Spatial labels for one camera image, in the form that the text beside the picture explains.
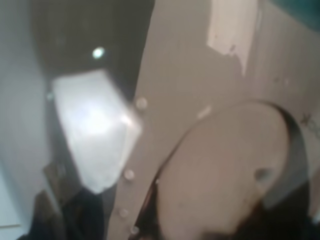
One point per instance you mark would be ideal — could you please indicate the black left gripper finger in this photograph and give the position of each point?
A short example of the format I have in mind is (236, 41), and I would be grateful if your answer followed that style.
(100, 128)

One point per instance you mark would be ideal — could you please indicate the clear plastic water bottle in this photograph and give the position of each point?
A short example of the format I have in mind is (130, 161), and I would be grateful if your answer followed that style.
(229, 94)

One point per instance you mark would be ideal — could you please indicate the teal translucent plastic cup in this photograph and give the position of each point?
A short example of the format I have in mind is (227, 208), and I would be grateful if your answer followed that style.
(306, 12)

